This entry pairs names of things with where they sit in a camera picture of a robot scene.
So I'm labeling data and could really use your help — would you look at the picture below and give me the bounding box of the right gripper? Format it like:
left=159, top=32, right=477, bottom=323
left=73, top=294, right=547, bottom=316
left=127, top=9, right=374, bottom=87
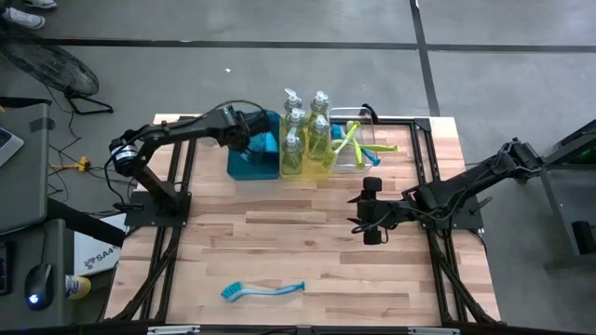
left=346, top=175, right=407, bottom=247

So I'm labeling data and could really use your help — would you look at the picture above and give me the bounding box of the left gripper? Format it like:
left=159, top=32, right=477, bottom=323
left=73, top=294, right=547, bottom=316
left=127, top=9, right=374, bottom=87
left=222, top=104, right=272, bottom=157

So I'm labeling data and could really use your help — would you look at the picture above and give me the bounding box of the clear dish soap bottle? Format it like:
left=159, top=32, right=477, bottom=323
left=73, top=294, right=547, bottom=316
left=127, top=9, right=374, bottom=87
left=307, top=114, right=332, bottom=163
left=308, top=89, right=331, bottom=120
left=282, top=87, right=304, bottom=115
left=280, top=127, right=304, bottom=177
left=284, top=107, right=307, bottom=141

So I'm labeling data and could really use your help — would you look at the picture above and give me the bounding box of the blue dish brush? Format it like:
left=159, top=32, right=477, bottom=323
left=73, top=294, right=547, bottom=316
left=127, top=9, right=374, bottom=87
left=331, top=123, right=382, bottom=168
left=220, top=280, right=307, bottom=304

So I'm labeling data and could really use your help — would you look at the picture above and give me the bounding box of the teal plastic bin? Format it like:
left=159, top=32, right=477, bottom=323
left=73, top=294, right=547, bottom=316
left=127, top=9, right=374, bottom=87
left=226, top=113, right=281, bottom=181

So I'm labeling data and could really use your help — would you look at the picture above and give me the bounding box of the yellow plastic bin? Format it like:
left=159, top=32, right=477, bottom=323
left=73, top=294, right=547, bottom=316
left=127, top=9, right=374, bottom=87
left=278, top=114, right=334, bottom=182

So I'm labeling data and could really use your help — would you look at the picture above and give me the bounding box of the clear plastic bin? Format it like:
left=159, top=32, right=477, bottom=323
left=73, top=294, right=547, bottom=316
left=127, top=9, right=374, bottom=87
left=328, top=106, right=380, bottom=174

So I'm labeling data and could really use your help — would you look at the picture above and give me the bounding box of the grey metal stand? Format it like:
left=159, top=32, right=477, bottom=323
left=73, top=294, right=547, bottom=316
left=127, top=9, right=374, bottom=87
left=513, top=118, right=596, bottom=272

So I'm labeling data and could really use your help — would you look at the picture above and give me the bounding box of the white cardboard box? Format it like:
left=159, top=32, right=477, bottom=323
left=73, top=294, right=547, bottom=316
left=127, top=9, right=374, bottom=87
left=73, top=212, right=128, bottom=276

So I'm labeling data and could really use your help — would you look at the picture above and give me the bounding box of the grey tape piece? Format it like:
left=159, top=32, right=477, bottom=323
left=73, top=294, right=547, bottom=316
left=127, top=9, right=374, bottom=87
left=28, top=117, right=56, bottom=133

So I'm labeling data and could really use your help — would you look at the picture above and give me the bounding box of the black floor fan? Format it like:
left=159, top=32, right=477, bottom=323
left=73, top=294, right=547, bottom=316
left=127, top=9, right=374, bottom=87
left=0, top=30, right=115, bottom=116

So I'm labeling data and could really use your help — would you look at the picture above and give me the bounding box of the black box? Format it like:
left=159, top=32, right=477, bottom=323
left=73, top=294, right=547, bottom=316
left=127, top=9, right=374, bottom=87
left=571, top=220, right=596, bottom=256

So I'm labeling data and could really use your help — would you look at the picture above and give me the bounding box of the white and yellow can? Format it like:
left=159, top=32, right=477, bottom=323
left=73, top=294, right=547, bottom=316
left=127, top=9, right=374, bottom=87
left=64, top=274, right=92, bottom=302

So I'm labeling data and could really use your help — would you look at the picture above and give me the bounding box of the black bar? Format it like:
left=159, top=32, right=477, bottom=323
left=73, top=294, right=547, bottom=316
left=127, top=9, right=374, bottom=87
left=0, top=96, right=53, bottom=110

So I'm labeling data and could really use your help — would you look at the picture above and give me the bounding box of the grey laptop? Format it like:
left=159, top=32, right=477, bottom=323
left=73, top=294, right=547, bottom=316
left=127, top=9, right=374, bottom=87
left=0, top=127, right=25, bottom=168

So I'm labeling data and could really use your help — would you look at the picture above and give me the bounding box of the black computer mouse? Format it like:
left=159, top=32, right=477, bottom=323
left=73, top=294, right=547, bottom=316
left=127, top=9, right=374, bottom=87
left=23, top=262, right=56, bottom=312

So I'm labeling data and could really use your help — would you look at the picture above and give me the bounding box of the person's shoe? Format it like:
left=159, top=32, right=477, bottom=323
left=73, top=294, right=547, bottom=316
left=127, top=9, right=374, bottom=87
left=0, top=7, right=47, bottom=30
left=20, top=0, right=60, bottom=10

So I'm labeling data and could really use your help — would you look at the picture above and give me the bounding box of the dark keyboard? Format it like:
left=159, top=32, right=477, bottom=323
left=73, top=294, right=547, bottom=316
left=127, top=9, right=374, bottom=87
left=0, top=241, right=14, bottom=297

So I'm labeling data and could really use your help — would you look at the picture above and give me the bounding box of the dark grey desk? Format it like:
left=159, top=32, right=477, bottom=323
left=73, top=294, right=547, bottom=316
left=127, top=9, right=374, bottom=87
left=0, top=218, right=78, bottom=329

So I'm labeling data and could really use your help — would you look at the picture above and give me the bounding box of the black table rig frame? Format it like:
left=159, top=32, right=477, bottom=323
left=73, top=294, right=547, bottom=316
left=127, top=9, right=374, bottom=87
left=106, top=104, right=502, bottom=327

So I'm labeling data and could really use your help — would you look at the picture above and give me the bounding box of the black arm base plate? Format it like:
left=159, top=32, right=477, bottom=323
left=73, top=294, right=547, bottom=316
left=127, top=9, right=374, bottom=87
left=416, top=193, right=485, bottom=232
left=123, top=190, right=192, bottom=229

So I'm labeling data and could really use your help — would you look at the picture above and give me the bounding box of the silver metal bracket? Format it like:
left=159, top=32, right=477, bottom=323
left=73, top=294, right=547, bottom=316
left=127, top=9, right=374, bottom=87
left=146, top=325, right=202, bottom=335
left=407, top=327, right=461, bottom=335

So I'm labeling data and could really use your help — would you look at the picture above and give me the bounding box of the yellow cable connector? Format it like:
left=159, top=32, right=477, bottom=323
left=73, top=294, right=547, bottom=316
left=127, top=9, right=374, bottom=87
left=49, top=155, right=92, bottom=174

